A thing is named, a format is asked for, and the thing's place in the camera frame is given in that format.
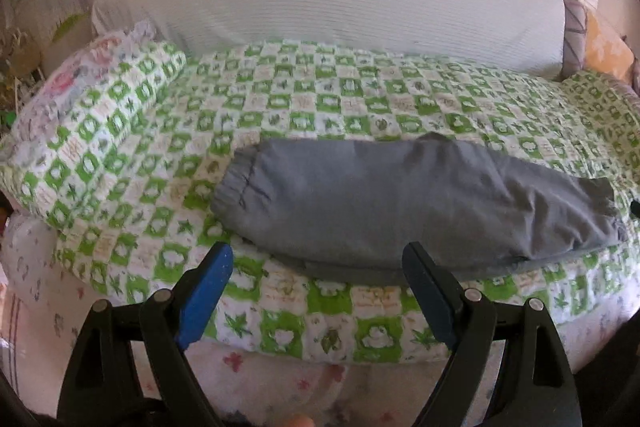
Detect white floral bed sheet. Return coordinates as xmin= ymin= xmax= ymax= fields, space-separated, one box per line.
xmin=1 ymin=212 xmax=639 ymax=426

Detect grey pants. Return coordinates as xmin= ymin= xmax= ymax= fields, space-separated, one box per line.
xmin=210 ymin=133 xmax=627 ymax=285

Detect green checkered folded blanket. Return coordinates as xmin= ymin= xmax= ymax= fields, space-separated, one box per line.
xmin=1 ymin=41 xmax=186 ymax=229

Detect orange floral pillow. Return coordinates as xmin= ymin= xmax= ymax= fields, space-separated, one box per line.
xmin=585 ymin=11 xmax=634 ymax=86

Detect pink floral pillow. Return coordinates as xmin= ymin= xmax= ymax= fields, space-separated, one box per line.
xmin=11 ymin=20 xmax=156 ymax=142

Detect cluttered shelf items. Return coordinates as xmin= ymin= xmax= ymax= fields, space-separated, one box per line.
xmin=1 ymin=27 xmax=43 ymax=132

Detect purple patterned cushion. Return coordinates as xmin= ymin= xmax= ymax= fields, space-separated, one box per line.
xmin=561 ymin=0 xmax=588 ymax=79

